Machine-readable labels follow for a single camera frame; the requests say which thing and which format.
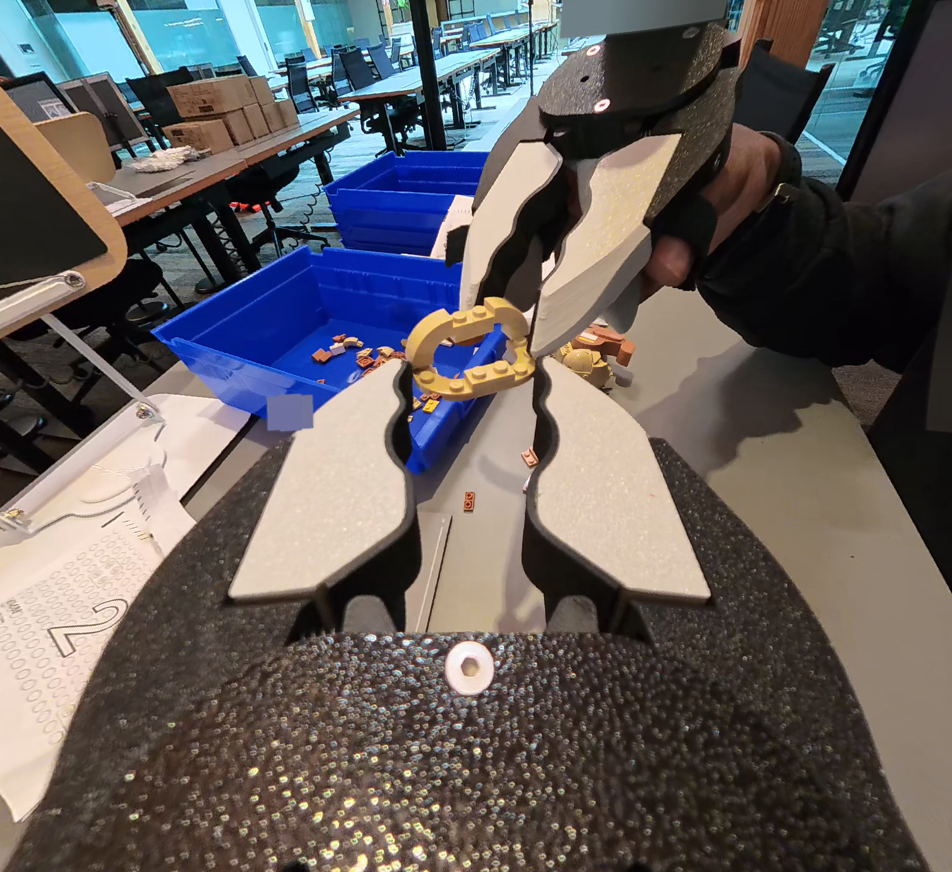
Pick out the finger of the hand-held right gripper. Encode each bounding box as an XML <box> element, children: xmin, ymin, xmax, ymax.
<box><xmin>460</xmin><ymin>141</ymin><xmax>566</xmax><ymax>314</ymax></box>
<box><xmin>530</xmin><ymin>133</ymin><xmax>685</xmax><ymax>361</ymax></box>

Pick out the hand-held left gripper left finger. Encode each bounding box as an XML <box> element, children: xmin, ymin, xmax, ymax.
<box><xmin>228</xmin><ymin>359</ymin><xmax>420</xmax><ymax>608</ymax></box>

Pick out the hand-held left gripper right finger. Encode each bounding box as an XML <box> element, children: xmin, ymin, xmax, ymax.
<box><xmin>524</xmin><ymin>356</ymin><xmax>714</xmax><ymax>608</ymax></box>

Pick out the pile of small toy bricks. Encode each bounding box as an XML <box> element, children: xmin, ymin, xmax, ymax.
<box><xmin>310</xmin><ymin>333</ymin><xmax>447</xmax><ymax>415</ymax></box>

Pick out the blue plastic bin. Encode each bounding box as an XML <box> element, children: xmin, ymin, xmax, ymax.
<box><xmin>323</xmin><ymin>150</ymin><xmax>492</xmax><ymax>257</ymax></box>
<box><xmin>154</xmin><ymin>248</ymin><xmax>514</xmax><ymax>474</ymax></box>

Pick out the person's right forearm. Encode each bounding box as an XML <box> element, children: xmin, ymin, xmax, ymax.
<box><xmin>697</xmin><ymin>136</ymin><xmax>952</xmax><ymax>375</ymax></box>

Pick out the long wooden desk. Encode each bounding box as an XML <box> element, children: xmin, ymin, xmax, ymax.
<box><xmin>105</xmin><ymin>102</ymin><xmax>367</xmax><ymax>293</ymax></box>

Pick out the white plastic bag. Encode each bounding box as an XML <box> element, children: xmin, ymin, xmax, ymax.
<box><xmin>432</xmin><ymin>193</ymin><xmax>477</xmax><ymax>260</ymax></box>

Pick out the partly built tan brick model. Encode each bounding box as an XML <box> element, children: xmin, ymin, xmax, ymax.
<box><xmin>557</xmin><ymin>319</ymin><xmax>638</xmax><ymax>393</ymax></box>

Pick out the black steel column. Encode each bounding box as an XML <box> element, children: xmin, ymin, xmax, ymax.
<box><xmin>395</xmin><ymin>0</ymin><xmax>449</xmax><ymax>153</ymax></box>

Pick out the black computer monitor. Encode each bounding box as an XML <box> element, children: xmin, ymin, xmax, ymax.
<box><xmin>836</xmin><ymin>0</ymin><xmax>952</xmax><ymax>207</ymax></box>

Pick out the stack of cardboard boxes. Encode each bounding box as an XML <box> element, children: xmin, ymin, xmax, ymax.
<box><xmin>167</xmin><ymin>75</ymin><xmax>301</xmax><ymax>153</ymax></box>

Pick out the white printed paper sheet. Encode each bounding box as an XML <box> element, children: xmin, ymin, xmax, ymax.
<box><xmin>0</xmin><ymin>478</ymin><xmax>197</xmax><ymax>821</ymax></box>

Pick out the black top wooden table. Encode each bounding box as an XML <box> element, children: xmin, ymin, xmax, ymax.
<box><xmin>0</xmin><ymin>92</ymin><xmax>129</xmax><ymax>341</ymax></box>

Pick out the white metal frame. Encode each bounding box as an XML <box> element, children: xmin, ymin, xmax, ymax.
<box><xmin>0</xmin><ymin>315</ymin><xmax>168</xmax><ymax>538</ymax></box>

